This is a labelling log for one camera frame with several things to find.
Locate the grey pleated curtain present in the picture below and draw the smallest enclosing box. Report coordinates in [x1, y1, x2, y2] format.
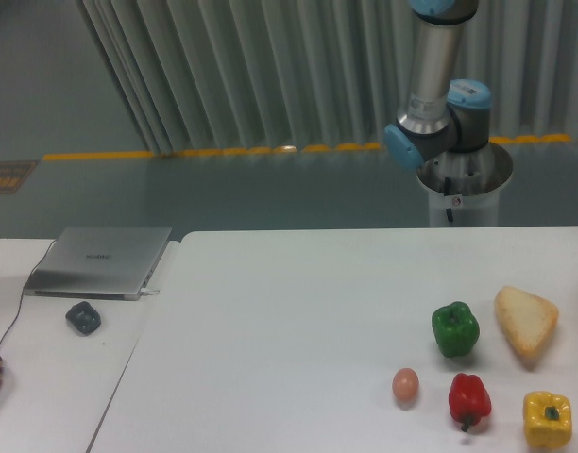
[78, 1, 578, 155]

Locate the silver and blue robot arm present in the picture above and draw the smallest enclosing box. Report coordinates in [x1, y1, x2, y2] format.
[384, 1, 491, 169]

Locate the triangular toasted bread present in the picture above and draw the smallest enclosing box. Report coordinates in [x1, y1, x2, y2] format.
[494, 286, 560, 366]

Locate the black pedestal cable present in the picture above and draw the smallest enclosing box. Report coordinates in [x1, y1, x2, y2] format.
[442, 176, 454, 227]

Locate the thin black cable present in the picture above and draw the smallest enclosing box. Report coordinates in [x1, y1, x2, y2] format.
[0, 237, 59, 356]

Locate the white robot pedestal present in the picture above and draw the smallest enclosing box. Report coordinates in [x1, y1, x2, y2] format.
[416, 143, 514, 227]

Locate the yellow bell pepper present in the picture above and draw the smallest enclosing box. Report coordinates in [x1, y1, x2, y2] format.
[522, 391, 572, 449]

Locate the red bell pepper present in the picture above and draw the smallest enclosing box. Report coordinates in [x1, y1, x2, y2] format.
[448, 373, 492, 432]

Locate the small black plastic object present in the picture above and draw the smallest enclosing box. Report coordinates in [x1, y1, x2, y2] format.
[65, 301, 101, 336]

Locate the silver closed laptop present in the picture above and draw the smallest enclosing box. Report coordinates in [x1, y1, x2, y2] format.
[23, 226, 172, 300]

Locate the green bell pepper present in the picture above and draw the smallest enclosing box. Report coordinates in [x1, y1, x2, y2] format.
[432, 301, 480, 358]

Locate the brown egg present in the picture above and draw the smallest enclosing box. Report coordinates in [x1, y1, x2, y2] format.
[392, 368, 419, 402]

